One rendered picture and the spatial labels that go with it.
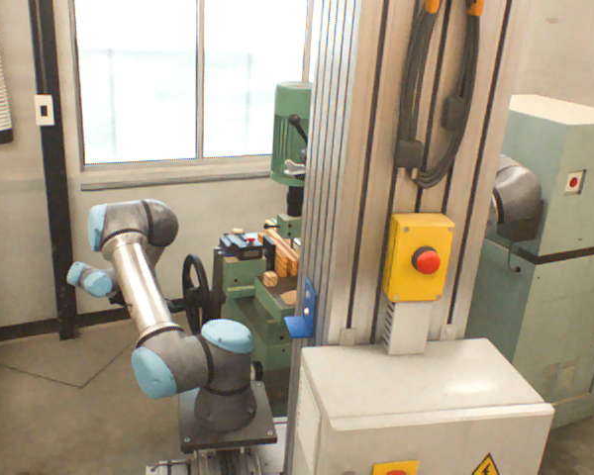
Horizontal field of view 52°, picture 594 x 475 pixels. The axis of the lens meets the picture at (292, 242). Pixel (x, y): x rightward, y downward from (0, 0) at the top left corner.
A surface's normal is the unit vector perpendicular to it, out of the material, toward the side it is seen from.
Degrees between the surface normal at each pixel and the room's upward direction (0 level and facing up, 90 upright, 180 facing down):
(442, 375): 0
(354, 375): 0
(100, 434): 0
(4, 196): 90
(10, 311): 90
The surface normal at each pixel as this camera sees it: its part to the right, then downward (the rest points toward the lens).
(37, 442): 0.07, -0.92
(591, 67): -0.90, 0.11
